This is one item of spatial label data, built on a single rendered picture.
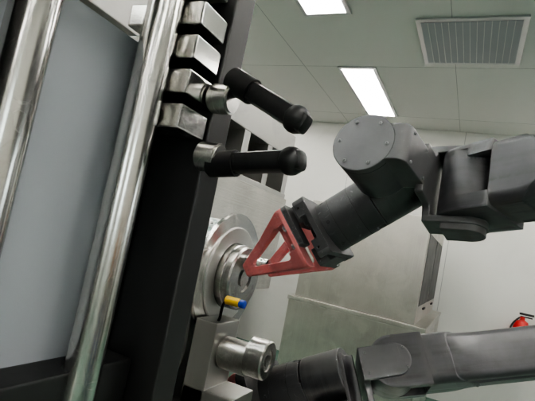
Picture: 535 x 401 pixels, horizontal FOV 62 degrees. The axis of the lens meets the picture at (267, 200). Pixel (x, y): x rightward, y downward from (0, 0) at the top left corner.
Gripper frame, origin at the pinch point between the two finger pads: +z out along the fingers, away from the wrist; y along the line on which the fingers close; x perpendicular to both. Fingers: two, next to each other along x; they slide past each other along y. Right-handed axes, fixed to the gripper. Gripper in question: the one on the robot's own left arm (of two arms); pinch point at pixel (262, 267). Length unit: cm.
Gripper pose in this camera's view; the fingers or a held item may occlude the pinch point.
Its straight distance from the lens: 52.0
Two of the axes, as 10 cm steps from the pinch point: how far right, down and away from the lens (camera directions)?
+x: -4.2, -8.4, 3.4
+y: 4.0, 1.6, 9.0
